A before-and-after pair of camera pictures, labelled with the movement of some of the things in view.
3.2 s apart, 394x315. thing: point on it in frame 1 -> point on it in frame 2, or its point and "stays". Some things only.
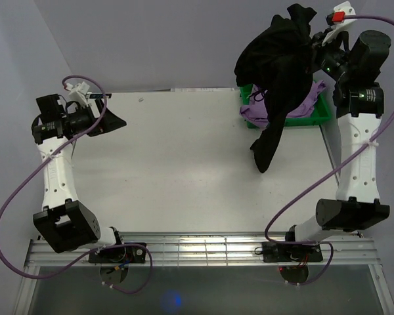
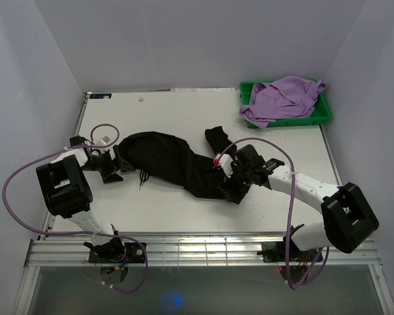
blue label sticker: (100, 96) stays
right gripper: (317, 48) -> (230, 196)
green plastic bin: (320, 113) stays
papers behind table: (201, 89) stays
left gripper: (108, 122) -> (109, 175)
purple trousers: (254, 111) stays
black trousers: (277, 58) -> (169, 159)
